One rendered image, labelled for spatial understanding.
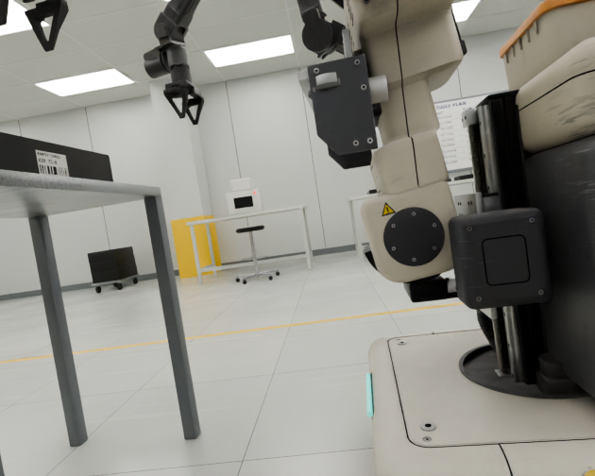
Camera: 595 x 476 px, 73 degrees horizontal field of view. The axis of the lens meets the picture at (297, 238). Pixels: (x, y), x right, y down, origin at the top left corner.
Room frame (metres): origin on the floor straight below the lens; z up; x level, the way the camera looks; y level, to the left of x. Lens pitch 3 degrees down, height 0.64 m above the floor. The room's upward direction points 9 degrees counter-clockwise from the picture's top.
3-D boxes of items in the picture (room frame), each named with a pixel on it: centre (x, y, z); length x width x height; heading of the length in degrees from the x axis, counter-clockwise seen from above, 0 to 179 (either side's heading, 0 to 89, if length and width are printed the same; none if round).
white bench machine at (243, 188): (5.34, 0.62, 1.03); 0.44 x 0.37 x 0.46; 91
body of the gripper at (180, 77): (1.18, 0.26, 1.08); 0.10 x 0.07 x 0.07; 170
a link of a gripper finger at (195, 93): (1.21, 0.26, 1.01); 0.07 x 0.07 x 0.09; 80
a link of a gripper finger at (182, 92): (1.15, 0.27, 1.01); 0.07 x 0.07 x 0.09; 80
